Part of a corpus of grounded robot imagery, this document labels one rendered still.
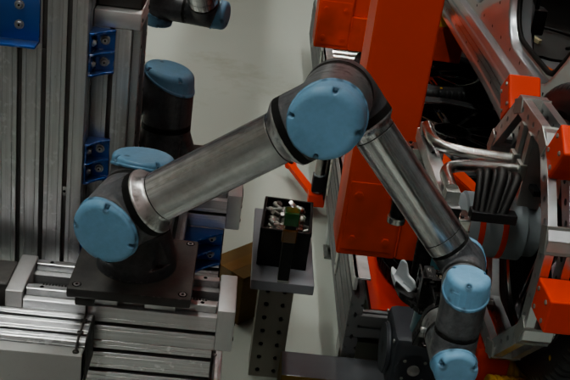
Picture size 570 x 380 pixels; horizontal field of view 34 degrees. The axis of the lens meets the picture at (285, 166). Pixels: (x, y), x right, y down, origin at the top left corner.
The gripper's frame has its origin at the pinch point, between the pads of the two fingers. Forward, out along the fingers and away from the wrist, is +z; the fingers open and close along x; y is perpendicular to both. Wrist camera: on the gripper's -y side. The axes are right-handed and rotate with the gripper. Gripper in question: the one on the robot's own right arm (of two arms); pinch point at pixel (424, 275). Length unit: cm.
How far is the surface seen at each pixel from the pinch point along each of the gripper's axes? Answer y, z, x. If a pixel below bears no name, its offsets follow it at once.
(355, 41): -26, 255, -9
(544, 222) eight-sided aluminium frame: 14.5, -0.3, -20.8
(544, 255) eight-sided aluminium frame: 10.0, -5.4, -20.6
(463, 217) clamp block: 12.2, 2.9, -5.9
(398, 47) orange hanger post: 28, 62, 3
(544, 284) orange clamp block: 5.5, -8.3, -20.7
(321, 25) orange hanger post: -20, 254, 8
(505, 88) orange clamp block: 26, 44, -20
